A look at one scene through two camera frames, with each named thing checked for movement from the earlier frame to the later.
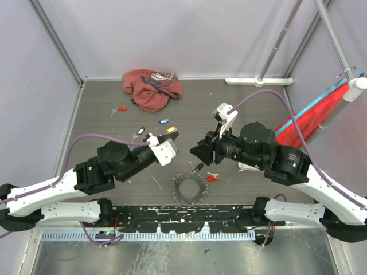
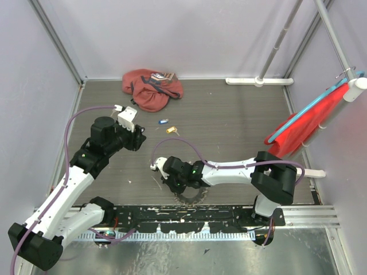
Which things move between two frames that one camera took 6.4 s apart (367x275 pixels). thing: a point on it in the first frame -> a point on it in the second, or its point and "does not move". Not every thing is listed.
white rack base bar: [259, 81] does not move
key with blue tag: [163, 121] does not move
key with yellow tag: [172, 129] does not move
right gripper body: [227, 146] -> [176, 185]
